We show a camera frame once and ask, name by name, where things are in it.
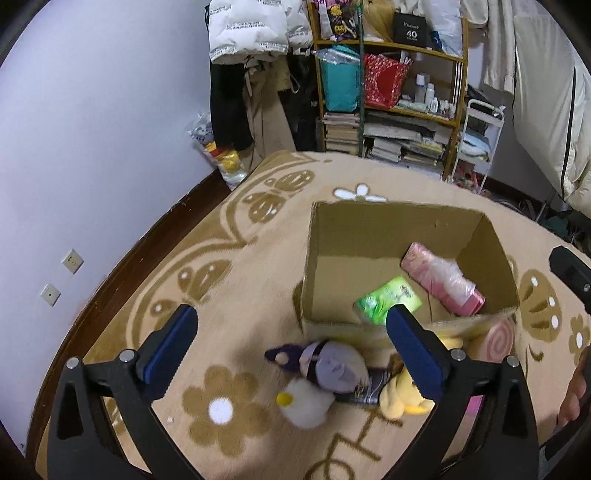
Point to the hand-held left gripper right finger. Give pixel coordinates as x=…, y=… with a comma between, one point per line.
x=418, y=353

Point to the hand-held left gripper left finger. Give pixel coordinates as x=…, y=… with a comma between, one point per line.
x=168, y=350

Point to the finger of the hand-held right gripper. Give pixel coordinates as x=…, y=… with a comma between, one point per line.
x=570, y=272

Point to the purple plush doll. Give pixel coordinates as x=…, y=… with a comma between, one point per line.
x=332, y=369

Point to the brown cardboard box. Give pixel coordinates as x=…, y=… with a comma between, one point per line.
x=364, y=240

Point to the person's right hand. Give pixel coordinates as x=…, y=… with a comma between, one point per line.
x=576, y=392

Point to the yellow plush toy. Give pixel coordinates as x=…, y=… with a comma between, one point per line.
x=397, y=399

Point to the green tissue pack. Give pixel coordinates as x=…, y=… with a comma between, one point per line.
x=383, y=300

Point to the pink tissue pack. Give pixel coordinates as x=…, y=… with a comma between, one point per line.
x=438, y=277

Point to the pink swirl plush roll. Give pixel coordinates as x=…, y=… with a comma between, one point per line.
x=496, y=339

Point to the white plush duck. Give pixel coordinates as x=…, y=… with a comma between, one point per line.
x=307, y=404

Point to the beige flower pattern carpet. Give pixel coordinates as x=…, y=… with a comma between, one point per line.
x=258, y=258

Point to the white trolley cart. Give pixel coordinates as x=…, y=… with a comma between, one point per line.
x=480, y=134

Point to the clear bag of yellow toys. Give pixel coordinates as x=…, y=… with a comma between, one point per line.
x=226, y=161

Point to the pile of books and papers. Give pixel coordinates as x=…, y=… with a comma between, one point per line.
x=406, y=143

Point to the wooden storage shelf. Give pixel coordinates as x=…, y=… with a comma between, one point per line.
x=455, y=83

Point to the group of white bottles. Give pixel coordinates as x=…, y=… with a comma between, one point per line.
x=431, y=97

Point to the stack of books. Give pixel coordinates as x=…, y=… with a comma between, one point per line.
x=340, y=134

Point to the cream hanging jacket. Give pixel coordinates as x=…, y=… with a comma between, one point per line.
x=498, y=41

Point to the beige hanging cloth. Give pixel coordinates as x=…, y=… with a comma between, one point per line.
x=268, y=120

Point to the black hanging pants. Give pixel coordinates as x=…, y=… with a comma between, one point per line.
x=228, y=106

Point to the green pole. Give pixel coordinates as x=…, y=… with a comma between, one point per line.
x=360, y=92

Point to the red patterned bag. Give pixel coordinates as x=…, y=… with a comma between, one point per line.
x=383, y=81

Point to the white plastic bag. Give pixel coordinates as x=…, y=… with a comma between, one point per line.
x=445, y=25

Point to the black hanging bag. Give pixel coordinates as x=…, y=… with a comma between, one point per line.
x=302, y=101

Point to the teal bag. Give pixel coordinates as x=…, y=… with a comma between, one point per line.
x=339, y=83

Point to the black box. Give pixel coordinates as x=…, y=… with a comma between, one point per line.
x=412, y=30

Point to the blond wig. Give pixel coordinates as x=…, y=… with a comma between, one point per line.
x=381, y=18

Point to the white puffer jacket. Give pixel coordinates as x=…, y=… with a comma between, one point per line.
x=244, y=27

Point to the white wall socket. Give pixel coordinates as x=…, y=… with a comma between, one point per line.
x=73, y=261
x=50, y=294

